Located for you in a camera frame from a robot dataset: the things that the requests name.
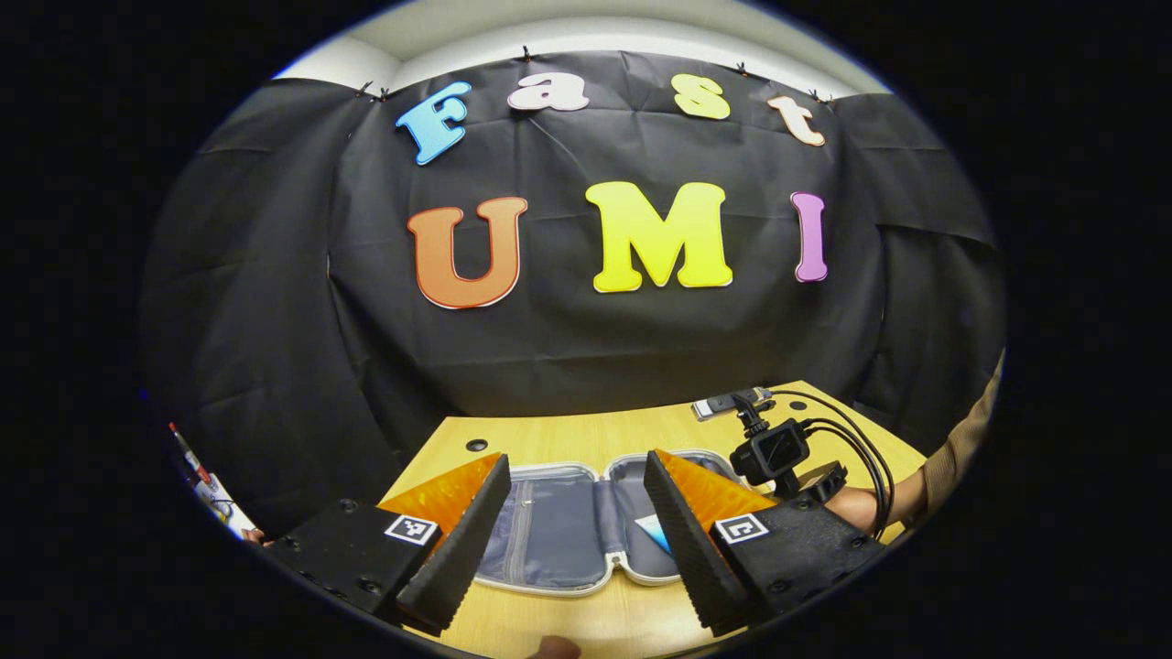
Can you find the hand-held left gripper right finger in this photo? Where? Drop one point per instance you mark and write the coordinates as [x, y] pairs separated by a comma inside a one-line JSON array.
[[687, 549]]

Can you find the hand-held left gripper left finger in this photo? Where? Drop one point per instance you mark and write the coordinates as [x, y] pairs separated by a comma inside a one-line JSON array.
[[458, 558]]

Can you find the light blue packet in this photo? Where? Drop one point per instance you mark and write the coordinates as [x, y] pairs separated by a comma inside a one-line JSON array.
[[655, 533]]

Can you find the white suitcase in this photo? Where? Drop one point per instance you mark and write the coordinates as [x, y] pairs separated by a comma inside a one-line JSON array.
[[558, 522]]

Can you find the black backdrop cloth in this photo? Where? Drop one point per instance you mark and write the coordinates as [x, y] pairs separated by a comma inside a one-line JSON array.
[[568, 339]]

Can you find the red and white object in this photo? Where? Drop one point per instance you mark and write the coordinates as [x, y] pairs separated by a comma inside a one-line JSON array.
[[215, 494]]

